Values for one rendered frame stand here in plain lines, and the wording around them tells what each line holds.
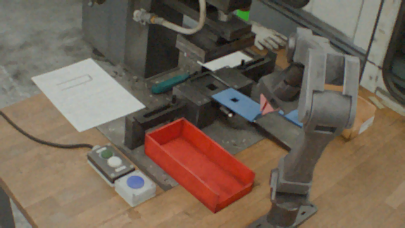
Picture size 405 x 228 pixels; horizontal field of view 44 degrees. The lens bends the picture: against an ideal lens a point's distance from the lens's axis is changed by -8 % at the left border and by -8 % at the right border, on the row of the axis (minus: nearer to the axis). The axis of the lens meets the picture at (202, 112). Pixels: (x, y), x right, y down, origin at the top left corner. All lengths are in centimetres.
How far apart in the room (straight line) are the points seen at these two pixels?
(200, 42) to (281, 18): 78
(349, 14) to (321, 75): 97
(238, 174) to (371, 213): 34
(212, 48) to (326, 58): 41
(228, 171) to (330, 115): 45
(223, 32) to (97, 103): 41
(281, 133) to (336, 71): 51
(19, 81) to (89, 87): 173
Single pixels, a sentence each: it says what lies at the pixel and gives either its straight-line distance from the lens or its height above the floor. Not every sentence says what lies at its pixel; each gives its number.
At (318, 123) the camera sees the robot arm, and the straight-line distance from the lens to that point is 90.
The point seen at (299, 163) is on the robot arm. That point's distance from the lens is 103.
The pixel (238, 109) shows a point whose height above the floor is 100.
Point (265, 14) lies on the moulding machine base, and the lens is 209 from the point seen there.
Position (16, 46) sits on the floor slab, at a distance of 361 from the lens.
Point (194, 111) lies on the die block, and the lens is 136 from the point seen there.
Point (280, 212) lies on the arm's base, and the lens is 114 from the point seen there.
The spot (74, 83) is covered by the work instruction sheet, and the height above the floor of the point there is 90.
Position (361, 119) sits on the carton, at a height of 91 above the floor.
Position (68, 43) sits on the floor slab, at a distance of 360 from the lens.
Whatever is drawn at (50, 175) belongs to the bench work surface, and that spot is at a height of 90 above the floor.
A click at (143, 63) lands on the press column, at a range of 154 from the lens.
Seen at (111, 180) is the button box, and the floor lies 92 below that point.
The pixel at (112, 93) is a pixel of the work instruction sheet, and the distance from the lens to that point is 151.
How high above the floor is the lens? 176
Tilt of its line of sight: 36 degrees down
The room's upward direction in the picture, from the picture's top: 8 degrees clockwise
